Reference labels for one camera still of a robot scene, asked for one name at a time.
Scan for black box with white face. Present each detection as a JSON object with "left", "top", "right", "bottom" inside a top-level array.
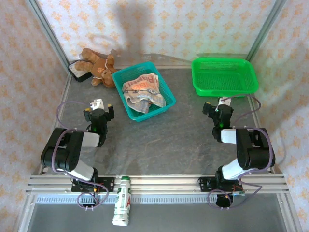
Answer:
[{"left": 67, "top": 60, "right": 92, "bottom": 83}]

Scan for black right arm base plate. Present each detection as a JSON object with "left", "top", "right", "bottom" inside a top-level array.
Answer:
[{"left": 197, "top": 176, "right": 242, "bottom": 193}]

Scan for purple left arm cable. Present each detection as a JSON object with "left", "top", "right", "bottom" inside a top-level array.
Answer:
[{"left": 52, "top": 100, "right": 109, "bottom": 210}]

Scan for white green drink bottle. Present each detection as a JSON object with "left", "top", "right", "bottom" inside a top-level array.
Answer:
[{"left": 112, "top": 175, "right": 132, "bottom": 227}]

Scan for teal plastic basket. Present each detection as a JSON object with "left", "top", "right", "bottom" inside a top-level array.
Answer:
[{"left": 111, "top": 61, "right": 176, "bottom": 122}]

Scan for grey marbled table mat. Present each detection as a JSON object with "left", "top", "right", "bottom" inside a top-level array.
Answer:
[{"left": 56, "top": 67, "right": 268, "bottom": 176}]

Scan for grey slotted cable duct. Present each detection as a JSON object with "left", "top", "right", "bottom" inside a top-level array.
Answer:
[{"left": 35, "top": 194, "right": 278, "bottom": 205}]

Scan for aluminium upright post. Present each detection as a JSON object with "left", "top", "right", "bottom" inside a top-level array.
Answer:
[
  {"left": 26, "top": 0, "right": 70, "bottom": 71},
  {"left": 246, "top": 0, "right": 288, "bottom": 61}
]

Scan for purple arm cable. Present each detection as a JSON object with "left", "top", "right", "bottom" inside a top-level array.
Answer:
[
  {"left": 52, "top": 100, "right": 109, "bottom": 210},
  {"left": 207, "top": 93, "right": 276, "bottom": 210}
]

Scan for aluminium cross rail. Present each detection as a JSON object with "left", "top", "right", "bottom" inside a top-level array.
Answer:
[{"left": 26, "top": 173, "right": 289, "bottom": 194}]

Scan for green plastic basket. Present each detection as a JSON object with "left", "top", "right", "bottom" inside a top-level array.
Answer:
[{"left": 191, "top": 57, "right": 259, "bottom": 98}]

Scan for aluminium side rail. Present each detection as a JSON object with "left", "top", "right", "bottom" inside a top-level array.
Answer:
[
  {"left": 38, "top": 72, "right": 72, "bottom": 175},
  {"left": 246, "top": 93, "right": 276, "bottom": 175}
]

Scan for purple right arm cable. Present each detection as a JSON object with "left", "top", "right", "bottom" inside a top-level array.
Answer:
[{"left": 207, "top": 93, "right": 276, "bottom": 210}]

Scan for beige rabbit lettering towel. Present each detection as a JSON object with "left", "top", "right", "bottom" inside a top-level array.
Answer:
[{"left": 122, "top": 73, "right": 167, "bottom": 114}]

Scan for brown teddy bear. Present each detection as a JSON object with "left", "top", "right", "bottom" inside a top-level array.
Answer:
[{"left": 74, "top": 47, "right": 119, "bottom": 89}]

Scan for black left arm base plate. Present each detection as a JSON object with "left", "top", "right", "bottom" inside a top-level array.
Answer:
[{"left": 71, "top": 176, "right": 115, "bottom": 193}]

